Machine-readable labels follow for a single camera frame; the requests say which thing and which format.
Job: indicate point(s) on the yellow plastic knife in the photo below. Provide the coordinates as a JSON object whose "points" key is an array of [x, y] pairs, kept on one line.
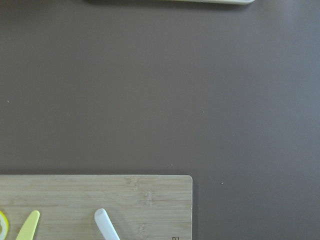
{"points": [[29, 226]]}

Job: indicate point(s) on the lemon slice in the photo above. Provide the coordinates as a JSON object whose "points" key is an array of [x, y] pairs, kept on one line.
{"points": [[4, 226]]}

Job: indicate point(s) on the wooden cutting board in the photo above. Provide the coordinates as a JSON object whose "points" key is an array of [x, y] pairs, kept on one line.
{"points": [[140, 207]]}

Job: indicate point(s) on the cream serving tray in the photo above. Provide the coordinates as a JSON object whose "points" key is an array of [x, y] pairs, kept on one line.
{"points": [[227, 2]]}

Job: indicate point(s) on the white ceramic spoon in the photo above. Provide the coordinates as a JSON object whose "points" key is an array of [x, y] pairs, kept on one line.
{"points": [[105, 225]]}

